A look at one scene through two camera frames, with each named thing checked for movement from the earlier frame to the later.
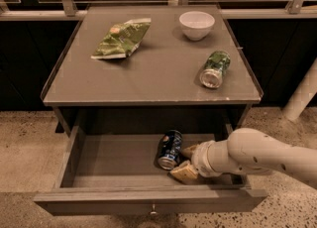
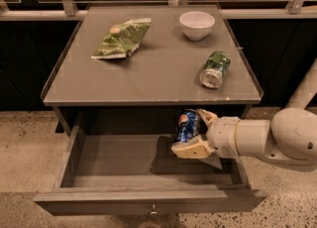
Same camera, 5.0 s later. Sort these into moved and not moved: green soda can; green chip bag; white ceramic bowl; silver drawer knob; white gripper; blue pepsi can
Moved: blue pepsi can; white gripper
Not moved: green soda can; silver drawer knob; green chip bag; white ceramic bowl
